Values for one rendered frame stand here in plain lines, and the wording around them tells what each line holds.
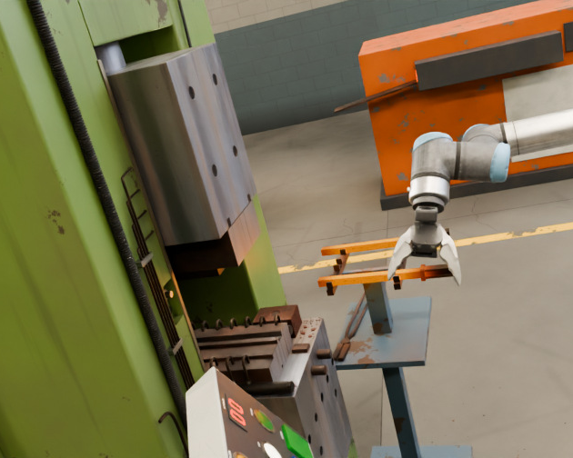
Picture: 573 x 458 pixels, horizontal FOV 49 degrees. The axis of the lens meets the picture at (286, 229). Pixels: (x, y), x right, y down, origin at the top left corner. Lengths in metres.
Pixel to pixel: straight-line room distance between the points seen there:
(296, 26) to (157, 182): 7.75
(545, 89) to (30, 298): 4.31
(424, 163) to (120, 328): 0.76
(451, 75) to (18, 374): 3.91
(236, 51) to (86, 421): 8.11
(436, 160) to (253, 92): 7.92
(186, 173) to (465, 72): 3.63
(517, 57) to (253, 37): 5.07
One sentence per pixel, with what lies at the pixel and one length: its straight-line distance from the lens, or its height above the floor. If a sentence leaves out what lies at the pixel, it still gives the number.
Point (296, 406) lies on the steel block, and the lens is 1.64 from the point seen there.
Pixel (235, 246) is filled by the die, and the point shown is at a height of 1.32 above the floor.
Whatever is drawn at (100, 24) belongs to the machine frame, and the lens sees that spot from 1.44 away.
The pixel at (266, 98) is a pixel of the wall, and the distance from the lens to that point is 9.31.
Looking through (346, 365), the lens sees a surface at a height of 0.70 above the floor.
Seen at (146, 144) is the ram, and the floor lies 1.61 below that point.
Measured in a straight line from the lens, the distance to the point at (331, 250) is 2.21.
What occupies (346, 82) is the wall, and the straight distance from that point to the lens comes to 9.12.
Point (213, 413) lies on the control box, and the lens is 1.16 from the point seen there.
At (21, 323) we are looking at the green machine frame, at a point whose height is 1.35.
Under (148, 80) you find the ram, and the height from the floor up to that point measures 1.74.
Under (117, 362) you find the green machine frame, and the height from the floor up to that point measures 1.24.
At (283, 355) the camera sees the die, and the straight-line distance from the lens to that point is 1.74.
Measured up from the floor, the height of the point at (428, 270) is 0.98.
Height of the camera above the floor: 1.84
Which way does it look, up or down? 20 degrees down
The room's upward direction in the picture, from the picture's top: 15 degrees counter-clockwise
